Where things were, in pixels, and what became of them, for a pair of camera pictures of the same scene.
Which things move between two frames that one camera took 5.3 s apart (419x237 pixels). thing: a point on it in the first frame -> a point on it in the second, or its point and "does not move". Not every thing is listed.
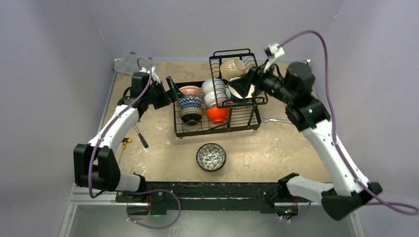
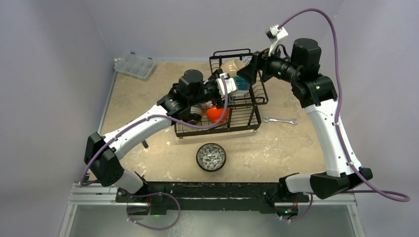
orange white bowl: x=218 y=115 does not move
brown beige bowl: x=190 y=112 does not move
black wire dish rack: x=211 y=107 does not move
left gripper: x=174 y=94 -> x=214 y=83
